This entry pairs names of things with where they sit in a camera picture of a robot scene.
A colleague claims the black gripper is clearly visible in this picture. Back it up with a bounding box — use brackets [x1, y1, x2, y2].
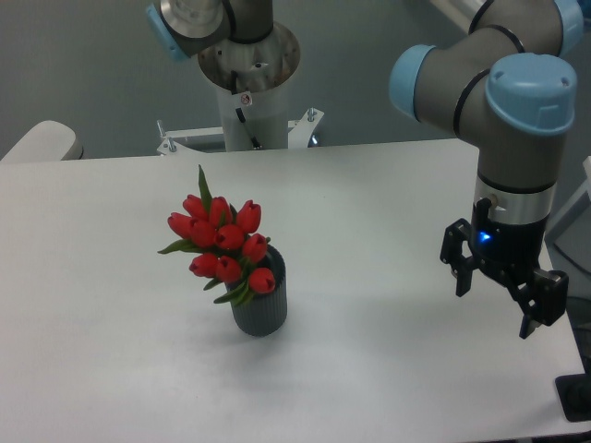
[440, 215, 569, 340]

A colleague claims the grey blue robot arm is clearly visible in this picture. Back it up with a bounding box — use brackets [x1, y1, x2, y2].
[146, 1, 590, 338]

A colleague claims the dark grey ribbed vase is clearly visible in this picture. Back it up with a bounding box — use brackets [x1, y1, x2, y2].
[231, 245, 287, 337]

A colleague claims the black table corner device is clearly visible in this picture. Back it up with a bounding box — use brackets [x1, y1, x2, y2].
[555, 374, 590, 423]

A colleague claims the red tulip bouquet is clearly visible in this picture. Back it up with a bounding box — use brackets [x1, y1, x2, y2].
[158, 167, 280, 305]

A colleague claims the white pedestal base bracket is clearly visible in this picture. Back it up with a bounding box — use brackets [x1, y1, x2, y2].
[156, 107, 325, 156]

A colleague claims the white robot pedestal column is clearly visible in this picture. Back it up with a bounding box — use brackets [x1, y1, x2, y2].
[198, 22, 300, 151]

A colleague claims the black pedestal cable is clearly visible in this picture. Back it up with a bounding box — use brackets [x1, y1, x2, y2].
[229, 69, 263, 151]

